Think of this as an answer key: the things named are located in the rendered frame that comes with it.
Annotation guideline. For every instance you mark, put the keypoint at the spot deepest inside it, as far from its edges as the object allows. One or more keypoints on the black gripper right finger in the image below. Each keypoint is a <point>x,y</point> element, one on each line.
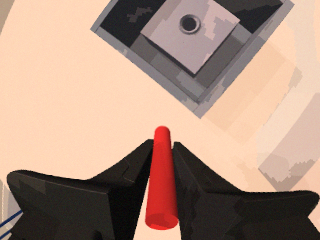
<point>211,208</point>

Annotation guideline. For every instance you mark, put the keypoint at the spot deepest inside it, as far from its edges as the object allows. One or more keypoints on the red peg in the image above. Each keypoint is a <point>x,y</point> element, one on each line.
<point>161,200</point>

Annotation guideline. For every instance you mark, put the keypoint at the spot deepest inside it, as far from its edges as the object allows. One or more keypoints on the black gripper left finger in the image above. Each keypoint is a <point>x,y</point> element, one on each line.
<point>110,202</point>

